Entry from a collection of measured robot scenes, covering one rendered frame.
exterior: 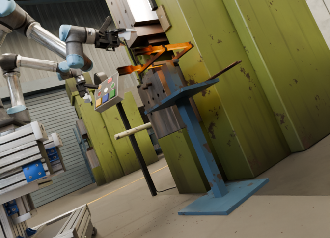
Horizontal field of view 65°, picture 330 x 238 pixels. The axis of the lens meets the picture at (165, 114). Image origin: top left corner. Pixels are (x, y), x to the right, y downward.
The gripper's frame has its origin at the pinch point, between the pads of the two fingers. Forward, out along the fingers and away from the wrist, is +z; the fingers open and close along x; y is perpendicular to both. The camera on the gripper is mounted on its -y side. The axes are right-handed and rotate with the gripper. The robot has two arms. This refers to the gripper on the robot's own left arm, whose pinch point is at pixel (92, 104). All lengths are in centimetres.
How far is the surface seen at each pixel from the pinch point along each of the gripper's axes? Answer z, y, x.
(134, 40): -34, -48, 19
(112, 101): -1.5, -17.7, -21.4
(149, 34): -34, -61, 22
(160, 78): 8, -49, 40
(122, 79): -18.1, -34.2, -23.2
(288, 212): 93, -51, 120
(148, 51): 3, -34, 87
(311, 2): -108, -527, -229
